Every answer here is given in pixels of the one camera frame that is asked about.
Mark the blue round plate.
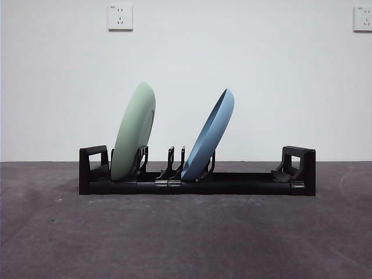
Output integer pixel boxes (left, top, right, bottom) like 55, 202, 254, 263
181, 88, 235, 181

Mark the green round plate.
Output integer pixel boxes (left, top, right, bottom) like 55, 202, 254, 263
110, 81, 157, 183

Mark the black plastic plate rack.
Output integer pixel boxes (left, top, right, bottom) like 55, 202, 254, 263
78, 144, 317, 196

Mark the white wall socket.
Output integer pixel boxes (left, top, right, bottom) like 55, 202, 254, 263
108, 3, 134, 31
353, 5, 372, 33

